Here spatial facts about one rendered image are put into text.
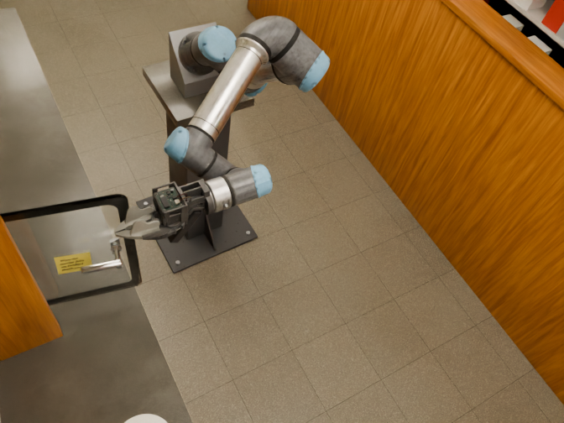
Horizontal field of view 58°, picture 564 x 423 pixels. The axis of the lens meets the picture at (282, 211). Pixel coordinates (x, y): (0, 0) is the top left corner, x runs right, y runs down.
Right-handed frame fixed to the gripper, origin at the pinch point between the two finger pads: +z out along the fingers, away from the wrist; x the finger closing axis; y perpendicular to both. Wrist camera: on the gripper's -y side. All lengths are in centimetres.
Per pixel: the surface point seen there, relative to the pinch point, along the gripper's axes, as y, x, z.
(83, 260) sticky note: -13.5, -5.2, 8.8
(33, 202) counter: -37, -45, 16
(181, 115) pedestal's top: -37, -64, -40
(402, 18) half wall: -41, -92, -167
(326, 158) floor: -131, -89, -143
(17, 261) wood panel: 2.4, -0.2, 20.2
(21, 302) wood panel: -13.1, -0.2, 23.5
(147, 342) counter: -36.9, 10.8, 1.1
